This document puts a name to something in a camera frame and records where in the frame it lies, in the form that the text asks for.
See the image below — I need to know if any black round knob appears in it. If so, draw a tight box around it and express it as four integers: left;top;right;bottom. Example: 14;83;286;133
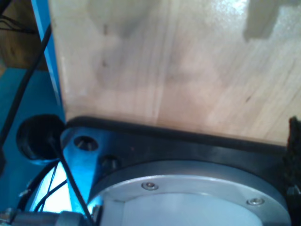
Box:
16;114;65;164

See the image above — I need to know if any black braided sleeve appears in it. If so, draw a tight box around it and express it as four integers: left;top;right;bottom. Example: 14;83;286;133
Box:
282;116;301;226

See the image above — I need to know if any grey metal block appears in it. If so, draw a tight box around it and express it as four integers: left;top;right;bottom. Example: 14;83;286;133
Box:
0;207;83;226

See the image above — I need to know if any thin black cable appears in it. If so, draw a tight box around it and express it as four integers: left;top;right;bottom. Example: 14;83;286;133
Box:
49;134;96;226

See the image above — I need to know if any blue metal frame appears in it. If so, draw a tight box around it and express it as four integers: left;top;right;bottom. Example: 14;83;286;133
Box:
0;0;95;212

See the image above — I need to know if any thick black cable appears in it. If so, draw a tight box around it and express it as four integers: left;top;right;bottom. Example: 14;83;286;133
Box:
0;24;52;175

